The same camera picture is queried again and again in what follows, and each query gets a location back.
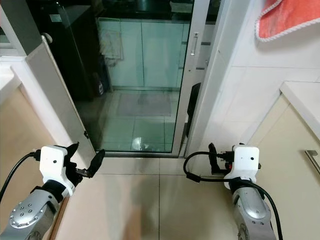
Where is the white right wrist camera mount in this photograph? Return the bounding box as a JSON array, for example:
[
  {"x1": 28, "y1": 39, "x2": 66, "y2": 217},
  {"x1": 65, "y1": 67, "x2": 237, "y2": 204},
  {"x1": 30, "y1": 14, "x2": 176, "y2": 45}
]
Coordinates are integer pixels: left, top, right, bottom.
[{"x1": 224, "y1": 144, "x2": 261, "y2": 182}]

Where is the beige cabinet white countertop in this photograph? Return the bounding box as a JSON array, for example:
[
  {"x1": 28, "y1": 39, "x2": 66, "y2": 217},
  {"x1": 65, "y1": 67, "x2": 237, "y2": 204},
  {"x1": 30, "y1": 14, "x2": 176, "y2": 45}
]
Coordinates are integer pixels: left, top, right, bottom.
[
  {"x1": 0, "y1": 62, "x2": 81, "y2": 240},
  {"x1": 247, "y1": 81, "x2": 320, "y2": 240}
]

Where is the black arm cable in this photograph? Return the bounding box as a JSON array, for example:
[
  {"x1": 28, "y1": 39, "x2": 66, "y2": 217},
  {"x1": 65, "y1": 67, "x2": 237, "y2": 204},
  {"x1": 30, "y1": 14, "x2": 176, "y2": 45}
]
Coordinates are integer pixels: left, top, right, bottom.
[
  {"x1": 183, "y1": 151, "x2": 285, "y2": 240},
  {"x1": 0, "y1": 151, "x2": 42, "y2": 201}
]

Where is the red towel white trim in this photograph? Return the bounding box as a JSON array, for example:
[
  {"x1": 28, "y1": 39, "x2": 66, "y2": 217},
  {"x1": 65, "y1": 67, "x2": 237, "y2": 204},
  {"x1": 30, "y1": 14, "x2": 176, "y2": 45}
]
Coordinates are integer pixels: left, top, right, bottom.
[{"x1": 255, "y1": 0, "x2": 320, "y2": 42}]

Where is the silver cabinet bar handle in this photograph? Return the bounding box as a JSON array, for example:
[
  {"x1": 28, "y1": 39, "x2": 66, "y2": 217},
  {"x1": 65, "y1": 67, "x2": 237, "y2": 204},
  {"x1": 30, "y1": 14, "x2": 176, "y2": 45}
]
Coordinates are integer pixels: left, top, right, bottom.
[{"x1": 305, "y1": 150, "x2": 320, "y2": 176}]

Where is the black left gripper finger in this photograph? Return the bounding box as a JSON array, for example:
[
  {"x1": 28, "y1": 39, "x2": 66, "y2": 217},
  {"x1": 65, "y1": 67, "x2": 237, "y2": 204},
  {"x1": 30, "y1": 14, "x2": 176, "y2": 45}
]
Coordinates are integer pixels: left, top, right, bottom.
[
  {"x1": 90, "y1": 148, "x2": 106, "y2": 179},
  {"x1": 63, "y1": 142, "x2": 81, "y2": 166}
]

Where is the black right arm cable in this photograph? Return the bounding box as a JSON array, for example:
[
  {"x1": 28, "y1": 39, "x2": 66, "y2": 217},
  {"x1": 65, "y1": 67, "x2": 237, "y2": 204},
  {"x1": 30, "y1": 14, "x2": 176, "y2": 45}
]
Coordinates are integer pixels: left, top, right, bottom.
[{"x1": 183, "y1": 151, "x2": 285, "y2": 240}]

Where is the white door frame panel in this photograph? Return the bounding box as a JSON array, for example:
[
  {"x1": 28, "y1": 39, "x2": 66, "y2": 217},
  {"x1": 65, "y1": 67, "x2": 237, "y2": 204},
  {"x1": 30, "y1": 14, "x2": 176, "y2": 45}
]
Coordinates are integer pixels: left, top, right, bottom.
[{"x1": 25, "y1": 32, "x2": 97, "y2": 153}]

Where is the grey floor mat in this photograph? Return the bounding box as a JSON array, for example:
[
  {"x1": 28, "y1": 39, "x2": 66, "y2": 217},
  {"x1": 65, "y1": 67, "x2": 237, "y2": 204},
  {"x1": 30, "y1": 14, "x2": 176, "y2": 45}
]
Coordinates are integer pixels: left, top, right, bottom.
[{"x1": 116, "y1": 92, "x2": 173, "y2": 118}]

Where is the silver sliding door handle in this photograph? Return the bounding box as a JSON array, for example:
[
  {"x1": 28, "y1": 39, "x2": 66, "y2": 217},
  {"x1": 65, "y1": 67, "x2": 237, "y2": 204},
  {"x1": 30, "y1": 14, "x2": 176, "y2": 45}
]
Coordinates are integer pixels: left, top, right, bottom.
[{"x1": 189, "y1": 32, "x2": 201, "y2": 57}]

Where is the white hanging cloth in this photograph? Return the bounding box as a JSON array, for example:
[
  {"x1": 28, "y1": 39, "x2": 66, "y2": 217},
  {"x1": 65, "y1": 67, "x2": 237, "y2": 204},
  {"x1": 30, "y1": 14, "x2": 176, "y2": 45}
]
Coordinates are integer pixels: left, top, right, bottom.
[{"x1": 99, "y1": 30, "x2": 123, "y2": 62}]

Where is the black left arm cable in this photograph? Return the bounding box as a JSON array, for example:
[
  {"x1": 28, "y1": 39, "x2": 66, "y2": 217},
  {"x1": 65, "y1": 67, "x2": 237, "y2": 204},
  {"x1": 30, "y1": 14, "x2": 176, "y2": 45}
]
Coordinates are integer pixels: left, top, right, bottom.
[{"x1": 0, "y1": 151, "x2": 42, "y2": 201}]

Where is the sliding glass door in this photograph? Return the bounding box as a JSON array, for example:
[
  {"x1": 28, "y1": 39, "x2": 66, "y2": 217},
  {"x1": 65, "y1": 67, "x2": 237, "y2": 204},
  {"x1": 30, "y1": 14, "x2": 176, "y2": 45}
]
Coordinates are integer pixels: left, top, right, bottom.
[{"x1": 27, "y1": 0, "x2": 213, "y2": 159}]

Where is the pale green cabinet row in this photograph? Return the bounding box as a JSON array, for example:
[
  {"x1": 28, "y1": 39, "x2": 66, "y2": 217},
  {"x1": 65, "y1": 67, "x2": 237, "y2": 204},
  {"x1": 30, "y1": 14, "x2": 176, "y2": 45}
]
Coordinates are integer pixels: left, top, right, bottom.
[{"x1": 97, "y1": 18, "x2": 191, "y2": 91}]

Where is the black tall appliance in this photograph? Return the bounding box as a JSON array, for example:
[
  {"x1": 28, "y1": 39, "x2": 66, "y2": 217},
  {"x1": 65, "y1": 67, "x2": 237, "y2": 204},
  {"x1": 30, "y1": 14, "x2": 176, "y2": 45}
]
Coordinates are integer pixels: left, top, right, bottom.
[{"x1": 25, "y1": 0, "x2": 111, "y2": 98}]

